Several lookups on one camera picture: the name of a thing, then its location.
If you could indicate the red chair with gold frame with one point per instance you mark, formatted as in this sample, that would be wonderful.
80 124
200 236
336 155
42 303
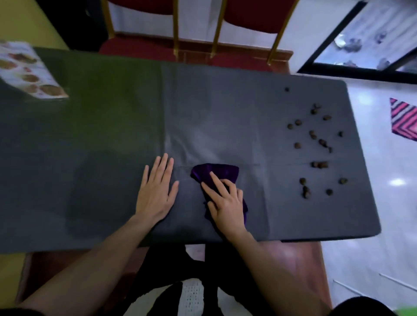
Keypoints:
140 47
247 13

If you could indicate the dark grey table cloth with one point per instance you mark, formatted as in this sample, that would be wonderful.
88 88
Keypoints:
114 146

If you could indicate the person's right hand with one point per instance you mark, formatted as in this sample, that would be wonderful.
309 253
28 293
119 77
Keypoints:
228 211

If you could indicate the person's right little finger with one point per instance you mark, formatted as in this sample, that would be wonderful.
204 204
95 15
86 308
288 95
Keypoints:
240 199

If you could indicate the person's left hand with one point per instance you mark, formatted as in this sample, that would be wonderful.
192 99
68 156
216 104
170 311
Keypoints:
153 198

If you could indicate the person's black white clothing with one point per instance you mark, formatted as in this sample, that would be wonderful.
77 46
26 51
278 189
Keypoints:
195 293

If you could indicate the person's left little finger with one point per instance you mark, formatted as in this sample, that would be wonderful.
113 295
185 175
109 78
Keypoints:
145 177

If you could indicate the person's right forearm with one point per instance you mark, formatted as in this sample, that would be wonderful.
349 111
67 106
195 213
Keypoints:
270 276

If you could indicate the person's left thumb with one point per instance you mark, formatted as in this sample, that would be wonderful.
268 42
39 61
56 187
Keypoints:
174 192

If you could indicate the thin white stick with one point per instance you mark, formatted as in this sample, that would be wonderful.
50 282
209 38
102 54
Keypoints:
398 282

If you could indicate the person's right middle finger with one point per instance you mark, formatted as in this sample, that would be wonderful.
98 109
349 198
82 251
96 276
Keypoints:
219 184

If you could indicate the purple cloth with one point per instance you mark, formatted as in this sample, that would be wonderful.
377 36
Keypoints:
224 172

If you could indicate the food picture menu card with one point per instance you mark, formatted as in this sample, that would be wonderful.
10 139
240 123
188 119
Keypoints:
29 70

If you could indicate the person's right thumb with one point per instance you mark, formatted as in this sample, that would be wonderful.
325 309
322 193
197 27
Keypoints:
211 210

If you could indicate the pink striped floor mat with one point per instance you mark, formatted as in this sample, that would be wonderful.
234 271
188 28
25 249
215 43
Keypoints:
405 118

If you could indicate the person's left middle finger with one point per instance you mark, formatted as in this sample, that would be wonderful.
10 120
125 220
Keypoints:
163 169

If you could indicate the person's left forearm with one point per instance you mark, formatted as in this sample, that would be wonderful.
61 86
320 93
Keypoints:
94 263

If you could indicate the scattered brown nuts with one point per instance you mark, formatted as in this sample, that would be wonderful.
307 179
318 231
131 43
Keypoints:
323 143

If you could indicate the black framed glass door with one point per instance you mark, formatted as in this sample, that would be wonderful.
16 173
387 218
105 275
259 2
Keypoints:
329 70

